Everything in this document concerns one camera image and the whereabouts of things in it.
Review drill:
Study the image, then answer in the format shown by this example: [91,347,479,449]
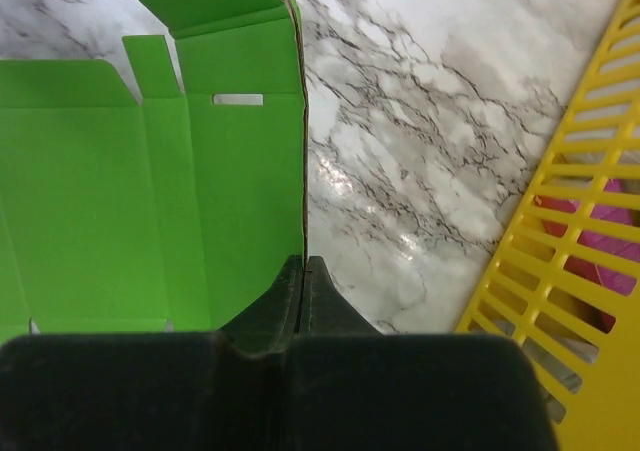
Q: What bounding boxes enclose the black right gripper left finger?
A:
[218,255,304,360]

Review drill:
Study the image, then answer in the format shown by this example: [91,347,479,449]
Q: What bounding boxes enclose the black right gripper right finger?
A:
[298,256,381,335]

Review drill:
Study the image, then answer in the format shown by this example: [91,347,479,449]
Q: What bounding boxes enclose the green paper box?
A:
[1,0,308,340]

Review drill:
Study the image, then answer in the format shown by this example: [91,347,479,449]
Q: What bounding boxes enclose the yellow plastic shopping basket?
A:
[456,0,639,450]

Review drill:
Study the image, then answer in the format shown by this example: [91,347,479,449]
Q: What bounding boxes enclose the pink snack package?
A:
[534,178,639,332]

